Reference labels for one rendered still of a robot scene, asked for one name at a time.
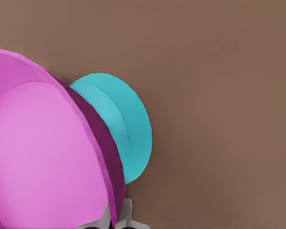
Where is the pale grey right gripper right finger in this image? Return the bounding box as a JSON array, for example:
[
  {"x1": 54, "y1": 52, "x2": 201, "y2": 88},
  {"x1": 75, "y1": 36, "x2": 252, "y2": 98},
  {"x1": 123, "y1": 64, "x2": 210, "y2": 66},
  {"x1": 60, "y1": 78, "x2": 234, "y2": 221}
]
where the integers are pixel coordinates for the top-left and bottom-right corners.
[{"x1": 114, "y1": 198, "x2": 149, "y2": 229}]

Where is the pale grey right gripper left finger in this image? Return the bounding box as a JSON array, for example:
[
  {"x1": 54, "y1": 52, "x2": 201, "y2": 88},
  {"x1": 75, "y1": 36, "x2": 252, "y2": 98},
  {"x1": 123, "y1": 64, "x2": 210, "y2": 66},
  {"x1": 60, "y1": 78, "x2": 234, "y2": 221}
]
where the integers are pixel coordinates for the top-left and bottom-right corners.
[{"x1": 76, "y1": 200, "x2": 113, "y2": 229}]

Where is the pink plate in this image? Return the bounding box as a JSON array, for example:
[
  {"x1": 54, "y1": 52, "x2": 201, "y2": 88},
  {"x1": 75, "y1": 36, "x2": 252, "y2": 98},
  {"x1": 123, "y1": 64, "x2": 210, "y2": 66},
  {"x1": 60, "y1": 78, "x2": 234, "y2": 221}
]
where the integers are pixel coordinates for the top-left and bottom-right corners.
[{"x1": 0, "y1": 48, "x2": 126, "y2": 229}]

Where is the blue plate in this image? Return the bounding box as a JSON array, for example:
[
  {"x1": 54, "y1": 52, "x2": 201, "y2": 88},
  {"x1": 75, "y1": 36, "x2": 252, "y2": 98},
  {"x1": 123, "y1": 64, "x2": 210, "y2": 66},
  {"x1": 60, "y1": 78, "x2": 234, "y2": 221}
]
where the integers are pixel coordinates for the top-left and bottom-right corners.
[{"x1": 69, "y1": 73, "x2": 153, "y2": 185}]

